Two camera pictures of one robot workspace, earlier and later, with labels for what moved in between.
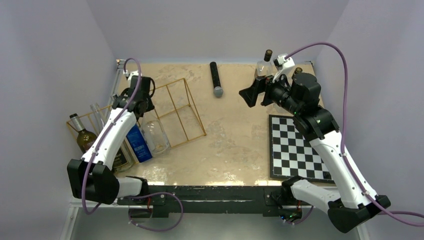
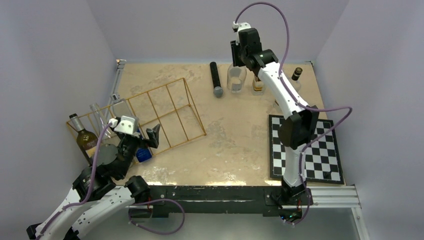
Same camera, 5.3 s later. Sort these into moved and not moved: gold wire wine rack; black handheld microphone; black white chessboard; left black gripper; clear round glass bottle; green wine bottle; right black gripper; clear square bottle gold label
Moved: left black gripper; right black gripper; clear round glass bottle
Not moved: black handheld microphone; gold wire wine rack; black white chessboard; clear square bottle gold label; green wine bottle
